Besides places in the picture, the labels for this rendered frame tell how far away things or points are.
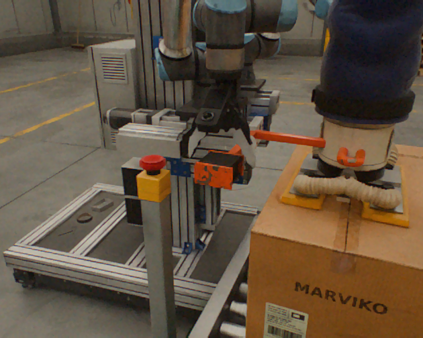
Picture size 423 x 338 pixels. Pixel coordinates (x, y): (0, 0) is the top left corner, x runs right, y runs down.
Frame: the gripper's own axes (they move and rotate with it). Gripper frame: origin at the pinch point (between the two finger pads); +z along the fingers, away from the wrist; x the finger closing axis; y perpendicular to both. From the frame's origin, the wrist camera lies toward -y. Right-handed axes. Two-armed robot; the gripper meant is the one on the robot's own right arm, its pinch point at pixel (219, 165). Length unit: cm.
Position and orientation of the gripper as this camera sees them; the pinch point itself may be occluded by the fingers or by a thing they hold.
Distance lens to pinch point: 82.2
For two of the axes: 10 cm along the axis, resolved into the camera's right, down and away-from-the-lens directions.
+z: 0.0, 9.0, 4.3
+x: -9.2, -1.7, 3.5
